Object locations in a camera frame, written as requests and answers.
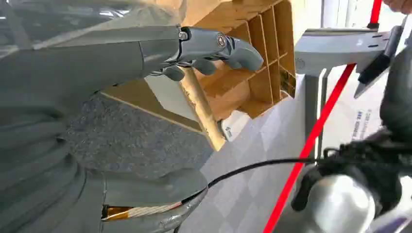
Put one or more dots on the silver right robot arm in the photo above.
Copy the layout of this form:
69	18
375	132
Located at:
341	202

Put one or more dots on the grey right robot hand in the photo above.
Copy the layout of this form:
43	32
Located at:
397	96

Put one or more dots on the white printed sheet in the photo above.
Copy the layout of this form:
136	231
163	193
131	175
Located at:
360	123

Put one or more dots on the white printed card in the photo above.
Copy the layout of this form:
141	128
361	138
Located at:
234	126

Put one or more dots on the black bracket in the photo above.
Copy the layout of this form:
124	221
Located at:
381	61

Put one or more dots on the grey metal stand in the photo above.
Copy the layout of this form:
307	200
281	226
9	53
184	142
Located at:
331	48

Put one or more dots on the pale wooden bar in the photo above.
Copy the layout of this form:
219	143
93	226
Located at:
202	112

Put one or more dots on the grey speckled mat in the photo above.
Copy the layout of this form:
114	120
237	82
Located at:
135	138

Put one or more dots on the person's hand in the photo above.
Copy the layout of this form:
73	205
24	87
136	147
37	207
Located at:
400	4

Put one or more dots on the ribbed grey left arm sleeve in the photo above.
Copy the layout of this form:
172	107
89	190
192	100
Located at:
29	167

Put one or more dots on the wooden compartment card box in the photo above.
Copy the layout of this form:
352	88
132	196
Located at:
257	58

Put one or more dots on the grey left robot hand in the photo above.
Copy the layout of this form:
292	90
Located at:
96	64

